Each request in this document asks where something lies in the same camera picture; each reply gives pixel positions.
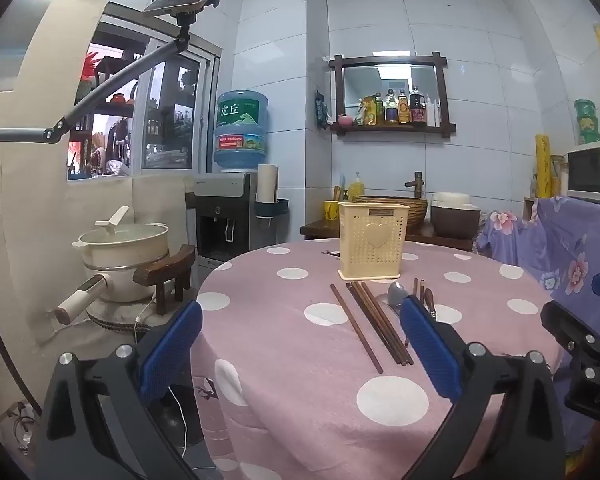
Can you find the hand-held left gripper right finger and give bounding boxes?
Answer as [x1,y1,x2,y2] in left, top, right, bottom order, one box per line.
[399,295,566,480]

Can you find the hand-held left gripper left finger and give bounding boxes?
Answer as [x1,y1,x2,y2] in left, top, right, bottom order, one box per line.
[30,300,203,480]

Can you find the shiny metal spoon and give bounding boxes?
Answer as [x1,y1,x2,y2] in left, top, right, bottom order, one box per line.
[387,281,407,310]

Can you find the cream perforated utensil holder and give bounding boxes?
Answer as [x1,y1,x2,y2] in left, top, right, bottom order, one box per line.
[337,201,411,281]

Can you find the purple floral cloth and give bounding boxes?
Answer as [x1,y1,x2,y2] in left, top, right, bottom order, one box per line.
[472,195,600,461]

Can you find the dark wooden stool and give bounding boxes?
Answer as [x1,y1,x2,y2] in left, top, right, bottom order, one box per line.
[132,245,197,317]

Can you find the pink polka dot tablecloth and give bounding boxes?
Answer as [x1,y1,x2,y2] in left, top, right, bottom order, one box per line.
[190,239,568,480]

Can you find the cream pot with lid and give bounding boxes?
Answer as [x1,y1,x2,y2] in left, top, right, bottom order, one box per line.
[71,206,171,281]

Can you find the white microwave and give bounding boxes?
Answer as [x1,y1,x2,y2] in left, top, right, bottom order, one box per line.
[566,137,600,206]

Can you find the glass jar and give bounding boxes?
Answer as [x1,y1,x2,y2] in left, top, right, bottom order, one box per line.
[550,155,567,196]

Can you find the brown white rice cooker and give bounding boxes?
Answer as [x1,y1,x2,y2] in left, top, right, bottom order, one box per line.
[430,191,482,240]

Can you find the woven pattern wash basin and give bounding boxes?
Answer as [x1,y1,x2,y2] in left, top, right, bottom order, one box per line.
[352,195,428,233]

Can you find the grey water dispenser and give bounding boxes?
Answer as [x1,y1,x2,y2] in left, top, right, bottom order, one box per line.
[194,170,258,263]

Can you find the dark wooden counter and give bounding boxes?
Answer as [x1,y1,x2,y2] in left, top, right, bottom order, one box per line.
[300,220,476,253]

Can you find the bronze faucet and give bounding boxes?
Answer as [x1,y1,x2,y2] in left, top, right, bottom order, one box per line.
[405,171,427,198]

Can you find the green stacked cups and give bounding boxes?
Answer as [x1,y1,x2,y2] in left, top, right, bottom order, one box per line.
[574,99,600,145]

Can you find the white paper roll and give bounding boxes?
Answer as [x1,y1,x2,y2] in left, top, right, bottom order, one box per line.
[256,163,280,206]

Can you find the beige cloth cover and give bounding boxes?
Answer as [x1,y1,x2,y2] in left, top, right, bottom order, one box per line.
[0,0,196,346]

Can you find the sliding glass window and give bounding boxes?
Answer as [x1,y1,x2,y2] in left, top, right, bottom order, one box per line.
[67,2,223,178]

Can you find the blue water jug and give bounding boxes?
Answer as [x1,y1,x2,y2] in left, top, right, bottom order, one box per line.
[213,90,270,171]

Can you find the dark soy sauce bottle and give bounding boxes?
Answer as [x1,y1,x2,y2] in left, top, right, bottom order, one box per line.
[410,86,427,127]

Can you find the purple label bottle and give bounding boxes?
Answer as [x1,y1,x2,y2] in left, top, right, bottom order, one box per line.
[384,89,400,125]

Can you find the yellow snack bag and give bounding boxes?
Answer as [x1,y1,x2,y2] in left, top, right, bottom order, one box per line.
[356,97,376,126]

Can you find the wooden mirror shelf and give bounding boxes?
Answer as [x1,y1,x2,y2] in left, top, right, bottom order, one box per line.
[328,51,456,138]

